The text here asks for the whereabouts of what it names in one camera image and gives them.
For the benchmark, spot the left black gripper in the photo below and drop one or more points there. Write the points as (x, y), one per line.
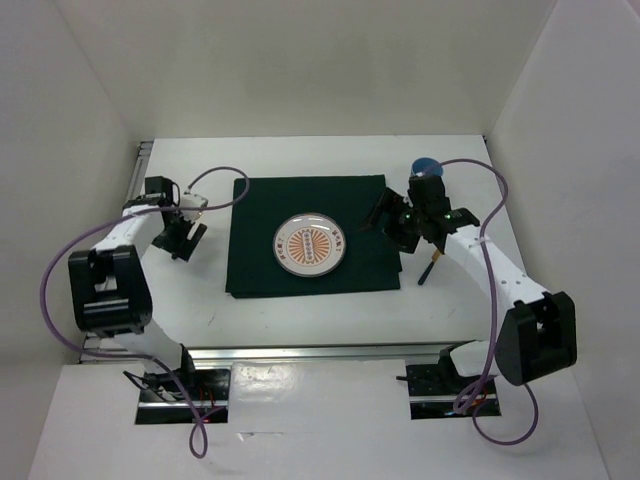
(190, 243)

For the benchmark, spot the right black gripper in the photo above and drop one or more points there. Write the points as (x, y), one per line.
(388, 202)

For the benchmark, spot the gold knife black handle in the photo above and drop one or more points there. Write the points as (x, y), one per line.
(425, 275)

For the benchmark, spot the dark green cloth placemat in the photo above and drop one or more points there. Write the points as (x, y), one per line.
(370, 264)

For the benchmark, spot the round plate orange sunburst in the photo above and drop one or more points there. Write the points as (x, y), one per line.
(309, 245)

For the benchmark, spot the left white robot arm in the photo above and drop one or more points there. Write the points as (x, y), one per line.
(110, 294)

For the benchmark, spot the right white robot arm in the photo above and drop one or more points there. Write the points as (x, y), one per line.
(533, 332)

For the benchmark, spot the blue plastic cup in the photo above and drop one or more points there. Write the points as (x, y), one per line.
(426, 166)

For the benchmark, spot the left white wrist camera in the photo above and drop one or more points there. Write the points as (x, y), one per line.
(192, 205)

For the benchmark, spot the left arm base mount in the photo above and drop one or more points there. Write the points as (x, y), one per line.
(161, 402)

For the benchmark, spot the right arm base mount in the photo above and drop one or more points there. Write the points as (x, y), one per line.
(432, 388)

